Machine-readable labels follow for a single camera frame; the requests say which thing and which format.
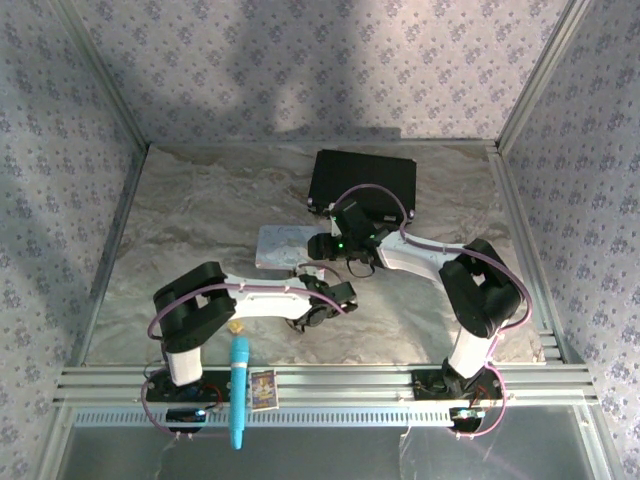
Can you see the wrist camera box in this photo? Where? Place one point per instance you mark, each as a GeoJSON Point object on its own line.
{"type": "Point", "coordinates": [320, 247]}
{"type": "Point", "coordinates": [346, 296]}

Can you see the small printed card box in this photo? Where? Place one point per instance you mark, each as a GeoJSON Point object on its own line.
{"type": "Point", "coordinates": [265, 391]}

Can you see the aluminium frame post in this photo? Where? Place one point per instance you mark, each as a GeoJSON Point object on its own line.
{"type": "Point", "coordinates": [104, 75]}
{"type": "Point", "coordinates": [541, 75]}

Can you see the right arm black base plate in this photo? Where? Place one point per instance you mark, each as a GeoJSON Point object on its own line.
{"type": "Point", "coordinates": [425, 387]}

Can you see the aluminium side rail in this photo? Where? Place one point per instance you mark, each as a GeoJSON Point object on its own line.
{"type": "Point", "coordinates": [511, 200]}
{"type": "Point", "coordinates": [115, 250]}

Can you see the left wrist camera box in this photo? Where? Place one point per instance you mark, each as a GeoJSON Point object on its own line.
{"type": "Point", "coordinates": [346, 296]}

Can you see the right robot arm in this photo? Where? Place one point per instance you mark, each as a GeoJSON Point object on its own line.
{"type": "Point", "coordinates": [480, 295]}

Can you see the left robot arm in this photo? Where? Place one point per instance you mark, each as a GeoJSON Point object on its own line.
{"type": "Point", "coordinates": [195, 305]}

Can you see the blue marker pen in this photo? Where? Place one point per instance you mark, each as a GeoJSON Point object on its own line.
{"type": "Point", "coordinates": [239, 390]}

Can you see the grey metal panel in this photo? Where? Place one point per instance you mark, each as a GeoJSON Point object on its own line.
{"type": "Point", "coordinates": [325, 455]}

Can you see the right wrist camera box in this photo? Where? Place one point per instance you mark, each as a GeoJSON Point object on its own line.
{"type": "Point", "coordinates": [320, 247]}

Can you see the black hard case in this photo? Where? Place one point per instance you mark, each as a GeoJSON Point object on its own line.
{"type": "Point", "coordinates": [365, 170]}

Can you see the pastel cartoon tin box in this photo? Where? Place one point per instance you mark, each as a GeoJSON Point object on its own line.
{"type": "Point", "coordinates": [280, 245]}

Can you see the aluminium front rail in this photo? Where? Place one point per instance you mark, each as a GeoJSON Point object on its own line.
{"type": "Point", "coordinates": [350, 385]}

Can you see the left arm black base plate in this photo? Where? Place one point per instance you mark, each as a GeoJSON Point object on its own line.
{"type": "Point", "coordinates": [220, 376]}

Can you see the small yellow toy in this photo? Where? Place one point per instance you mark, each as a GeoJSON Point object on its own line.
{"type": "Point", "coordinates": [236, 328]}

